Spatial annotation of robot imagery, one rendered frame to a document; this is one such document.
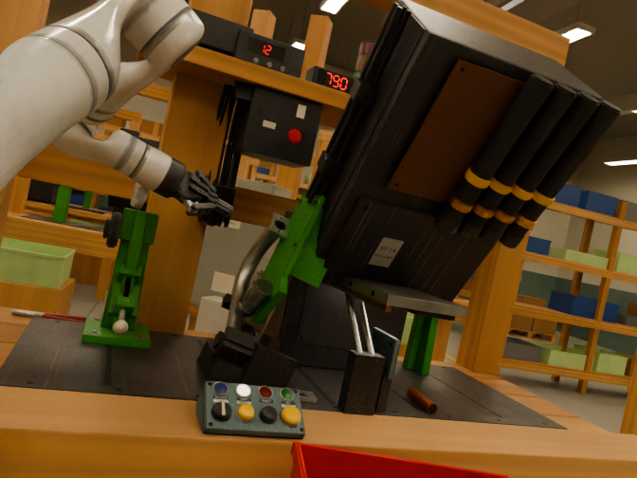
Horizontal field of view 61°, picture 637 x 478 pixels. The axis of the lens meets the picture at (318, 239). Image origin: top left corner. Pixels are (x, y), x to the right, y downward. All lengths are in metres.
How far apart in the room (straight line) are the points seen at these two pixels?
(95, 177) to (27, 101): 0.88
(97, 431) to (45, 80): 0.44
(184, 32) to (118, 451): 0.55
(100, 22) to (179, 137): 0.70
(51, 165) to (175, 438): 0.82
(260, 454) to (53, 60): 0.57
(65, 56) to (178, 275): 0.83
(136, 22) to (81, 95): 0.21
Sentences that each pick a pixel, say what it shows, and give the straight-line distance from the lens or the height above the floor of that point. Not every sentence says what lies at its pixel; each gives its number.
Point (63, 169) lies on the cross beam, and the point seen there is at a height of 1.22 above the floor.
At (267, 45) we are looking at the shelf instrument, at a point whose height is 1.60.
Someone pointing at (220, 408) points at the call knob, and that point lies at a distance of 0.80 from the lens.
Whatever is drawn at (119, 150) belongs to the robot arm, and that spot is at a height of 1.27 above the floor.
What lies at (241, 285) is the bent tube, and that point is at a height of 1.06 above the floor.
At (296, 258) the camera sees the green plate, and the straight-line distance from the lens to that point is 1.00.
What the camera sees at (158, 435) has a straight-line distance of 0.79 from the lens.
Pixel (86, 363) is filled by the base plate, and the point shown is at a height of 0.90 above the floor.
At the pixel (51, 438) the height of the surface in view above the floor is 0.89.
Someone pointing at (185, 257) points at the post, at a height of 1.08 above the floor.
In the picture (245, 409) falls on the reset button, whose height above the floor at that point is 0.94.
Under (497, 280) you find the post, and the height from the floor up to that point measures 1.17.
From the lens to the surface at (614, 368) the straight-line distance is 7.22.
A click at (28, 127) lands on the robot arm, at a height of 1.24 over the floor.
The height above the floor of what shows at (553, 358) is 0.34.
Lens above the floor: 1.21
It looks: 1 degrees down
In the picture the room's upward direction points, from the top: 12 degrees clockwise
